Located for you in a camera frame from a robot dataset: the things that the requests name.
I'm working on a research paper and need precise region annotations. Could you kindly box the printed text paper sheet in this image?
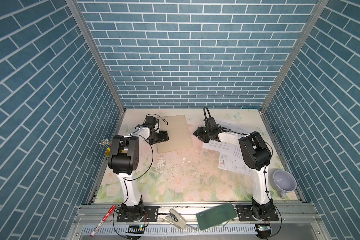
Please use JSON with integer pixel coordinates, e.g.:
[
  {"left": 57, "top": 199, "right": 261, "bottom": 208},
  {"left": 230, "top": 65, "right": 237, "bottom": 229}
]
[{"left": 203, "top": 119, "right": 250, "bottom": 154}]

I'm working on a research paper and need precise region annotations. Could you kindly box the coloured pens bundle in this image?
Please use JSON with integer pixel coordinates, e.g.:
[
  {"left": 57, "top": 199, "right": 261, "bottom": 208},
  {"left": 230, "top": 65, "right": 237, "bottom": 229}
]
[{"left": 100, "top": 139, "right": 112, "bottom": 151}]

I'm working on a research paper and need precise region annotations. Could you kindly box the yellow pen cup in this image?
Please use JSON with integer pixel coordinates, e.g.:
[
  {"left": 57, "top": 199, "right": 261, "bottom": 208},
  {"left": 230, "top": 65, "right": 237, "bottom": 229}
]
[{"left": 106, "top": 144, "right": 111, "bottom": 158}]

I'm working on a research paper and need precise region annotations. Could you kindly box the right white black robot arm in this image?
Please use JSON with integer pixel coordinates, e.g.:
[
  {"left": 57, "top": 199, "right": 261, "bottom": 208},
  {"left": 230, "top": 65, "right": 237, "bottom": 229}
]
[{"left": 193, "top": 117, "right": 274, "bottom": 219}]

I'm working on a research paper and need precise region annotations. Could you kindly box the red marker pen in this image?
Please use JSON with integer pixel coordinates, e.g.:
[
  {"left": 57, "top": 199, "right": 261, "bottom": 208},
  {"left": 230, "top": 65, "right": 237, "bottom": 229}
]
[{"left": 90, "top": 205, "right": 116, "bottom": 237}]

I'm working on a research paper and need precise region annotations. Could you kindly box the grey stapler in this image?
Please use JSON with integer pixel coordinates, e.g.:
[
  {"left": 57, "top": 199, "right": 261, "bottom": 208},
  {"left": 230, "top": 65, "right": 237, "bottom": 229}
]
[{"left": 165, "top": 209, "right": 187, "bottom": 229}]

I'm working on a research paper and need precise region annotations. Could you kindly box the beige cardboard folder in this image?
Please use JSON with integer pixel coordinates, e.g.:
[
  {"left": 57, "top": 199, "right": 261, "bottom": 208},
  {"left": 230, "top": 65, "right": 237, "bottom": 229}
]
[{"left": 157, "top": 115, "right": 193, "bottom": 154}]

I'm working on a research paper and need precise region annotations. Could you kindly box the diagram paper sheet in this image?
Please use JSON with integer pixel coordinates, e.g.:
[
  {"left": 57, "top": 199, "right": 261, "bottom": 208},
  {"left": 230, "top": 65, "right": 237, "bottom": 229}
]
[{"left": 219, "top": 153, "right": 251, "bottom": 176}]

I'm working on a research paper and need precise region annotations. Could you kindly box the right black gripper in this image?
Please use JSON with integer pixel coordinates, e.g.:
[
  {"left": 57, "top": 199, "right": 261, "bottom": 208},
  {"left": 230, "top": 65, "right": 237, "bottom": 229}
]
[{"left": 192, "top": 126, "right": 211, "bottom": 143}]

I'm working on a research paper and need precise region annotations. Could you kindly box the lilac ceramic cup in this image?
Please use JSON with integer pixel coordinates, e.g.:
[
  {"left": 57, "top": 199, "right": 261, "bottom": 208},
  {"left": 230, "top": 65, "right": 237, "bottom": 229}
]
[{"left": 271, "top": 170, "right": 297, "bottom": 199}]

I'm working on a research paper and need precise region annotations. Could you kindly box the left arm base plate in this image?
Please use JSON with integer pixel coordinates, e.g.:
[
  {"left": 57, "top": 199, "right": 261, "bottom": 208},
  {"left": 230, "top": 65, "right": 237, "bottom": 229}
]
[{"left": 117, "top": 205, "right": 159, "bottom": 223}]

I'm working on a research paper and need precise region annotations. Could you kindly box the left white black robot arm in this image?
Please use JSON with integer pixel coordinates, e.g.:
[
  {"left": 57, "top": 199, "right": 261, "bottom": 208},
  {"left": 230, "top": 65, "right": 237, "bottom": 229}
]
[{"left": 108, "top": 114, "right": 170, "bottom": 216}]

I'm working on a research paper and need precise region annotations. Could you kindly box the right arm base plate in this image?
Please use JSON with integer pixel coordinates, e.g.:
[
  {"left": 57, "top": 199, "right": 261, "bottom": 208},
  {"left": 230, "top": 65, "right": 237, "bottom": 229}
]
[{"left": 235, "top": 204, "right": 279, "bottom": 222}]

